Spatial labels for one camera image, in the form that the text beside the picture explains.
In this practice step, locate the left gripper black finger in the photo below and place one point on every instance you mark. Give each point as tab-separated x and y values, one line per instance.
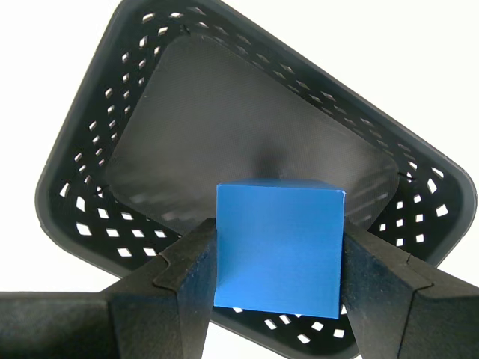
411	310
142	310

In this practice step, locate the blue cube block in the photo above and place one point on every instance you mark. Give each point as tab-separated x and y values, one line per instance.
278	247

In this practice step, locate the black perforated plastic basket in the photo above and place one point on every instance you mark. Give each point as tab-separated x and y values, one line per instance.
239	123

